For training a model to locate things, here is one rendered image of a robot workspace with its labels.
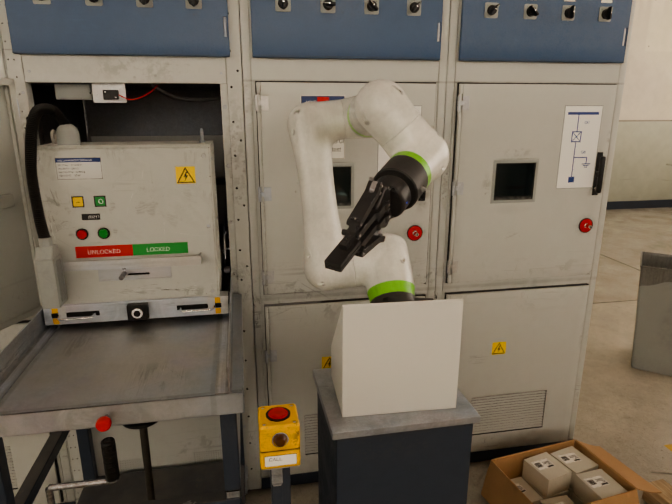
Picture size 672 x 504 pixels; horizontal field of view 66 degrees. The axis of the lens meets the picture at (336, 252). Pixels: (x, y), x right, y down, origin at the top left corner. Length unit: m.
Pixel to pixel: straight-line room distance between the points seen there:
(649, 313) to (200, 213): 2.63
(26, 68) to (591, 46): 1.87
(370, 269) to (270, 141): 0.62
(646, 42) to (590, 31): 6.69
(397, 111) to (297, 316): 1.08
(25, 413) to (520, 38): 1.83
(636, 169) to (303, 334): 7.50
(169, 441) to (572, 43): 2.07
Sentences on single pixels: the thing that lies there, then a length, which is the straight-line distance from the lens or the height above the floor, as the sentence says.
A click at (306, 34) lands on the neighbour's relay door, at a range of 1.81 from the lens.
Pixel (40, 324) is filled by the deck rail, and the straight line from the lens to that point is 1.78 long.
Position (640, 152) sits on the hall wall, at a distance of 8.96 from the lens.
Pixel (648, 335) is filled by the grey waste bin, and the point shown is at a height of 0.23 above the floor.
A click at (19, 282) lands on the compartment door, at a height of 0.95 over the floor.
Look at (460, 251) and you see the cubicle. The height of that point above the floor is 0.97.
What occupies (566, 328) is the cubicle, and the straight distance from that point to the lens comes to 2.38.
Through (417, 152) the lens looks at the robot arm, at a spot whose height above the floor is 1.42.
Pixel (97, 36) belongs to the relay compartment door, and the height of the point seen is 1.70.
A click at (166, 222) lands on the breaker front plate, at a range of 1.64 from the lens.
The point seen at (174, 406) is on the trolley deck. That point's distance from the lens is 1.32.
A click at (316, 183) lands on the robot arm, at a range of 1.43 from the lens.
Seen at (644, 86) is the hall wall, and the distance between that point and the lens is 8.87.
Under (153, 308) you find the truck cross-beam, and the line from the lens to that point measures 1.71.
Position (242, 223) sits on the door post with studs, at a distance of 1.84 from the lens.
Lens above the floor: 1.50
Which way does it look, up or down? 16 degrees down
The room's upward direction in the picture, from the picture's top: straight up
